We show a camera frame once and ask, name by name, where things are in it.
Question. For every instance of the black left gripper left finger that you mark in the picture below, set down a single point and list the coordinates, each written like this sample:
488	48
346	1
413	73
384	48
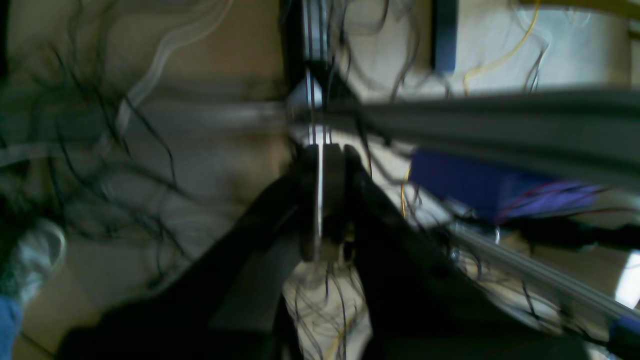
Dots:
229	304

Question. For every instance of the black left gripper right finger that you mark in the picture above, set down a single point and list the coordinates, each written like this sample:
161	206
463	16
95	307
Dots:
420	306

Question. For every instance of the blue box under table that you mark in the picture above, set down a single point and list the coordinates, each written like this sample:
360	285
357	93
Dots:
496	193

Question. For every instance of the aluminium frame rail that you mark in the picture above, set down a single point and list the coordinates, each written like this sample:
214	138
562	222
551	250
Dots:
586	135

